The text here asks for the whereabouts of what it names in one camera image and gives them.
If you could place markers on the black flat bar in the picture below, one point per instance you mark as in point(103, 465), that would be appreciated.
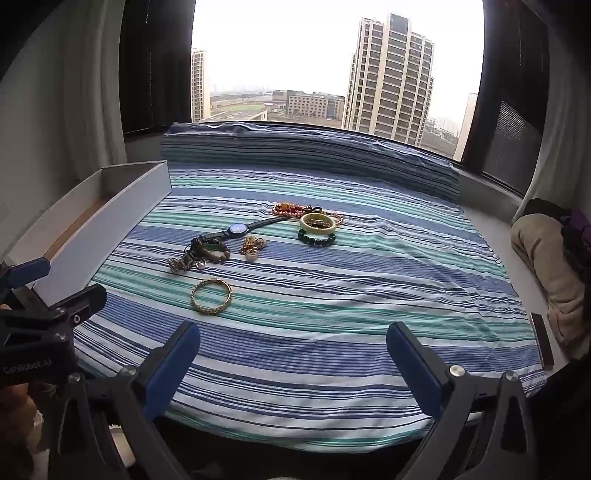
point(542, 340)

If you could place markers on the cream jade bangle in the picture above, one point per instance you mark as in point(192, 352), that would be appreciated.
point(318, 228)

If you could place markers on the striped bolster pillow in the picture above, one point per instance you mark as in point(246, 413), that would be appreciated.
point(300, 147)

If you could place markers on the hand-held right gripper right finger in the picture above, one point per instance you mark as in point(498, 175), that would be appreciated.
point(413, 367)

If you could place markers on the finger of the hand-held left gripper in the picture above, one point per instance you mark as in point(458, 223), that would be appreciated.
point(81, 302)
point(27, 272)

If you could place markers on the white box with brown lining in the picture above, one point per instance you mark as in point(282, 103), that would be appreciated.
point(115, 203)

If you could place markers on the dark window sash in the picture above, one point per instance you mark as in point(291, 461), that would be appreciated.
point(154, 64)
point(508, 115)

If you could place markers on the blue green striped bed sheet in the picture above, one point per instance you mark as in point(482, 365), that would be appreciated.
point(323, 332)

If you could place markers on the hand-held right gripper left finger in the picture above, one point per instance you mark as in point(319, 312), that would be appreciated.
point(173, 364)

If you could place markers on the gold bangle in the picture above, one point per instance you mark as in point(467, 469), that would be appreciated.
point(194, 299)

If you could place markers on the white curtain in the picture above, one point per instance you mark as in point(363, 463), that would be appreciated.
point(55, 115)
point(565, 138)

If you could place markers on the tall beige building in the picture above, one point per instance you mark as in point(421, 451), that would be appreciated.
point(390, 78)

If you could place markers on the gold earrings cluster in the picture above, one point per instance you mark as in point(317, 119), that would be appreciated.
point(251, 249)

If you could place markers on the purple cloth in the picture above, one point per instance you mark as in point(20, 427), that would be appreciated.
point(579, 230)

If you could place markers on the beige cloth bundle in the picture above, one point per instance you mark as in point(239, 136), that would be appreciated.
point(545, 263)

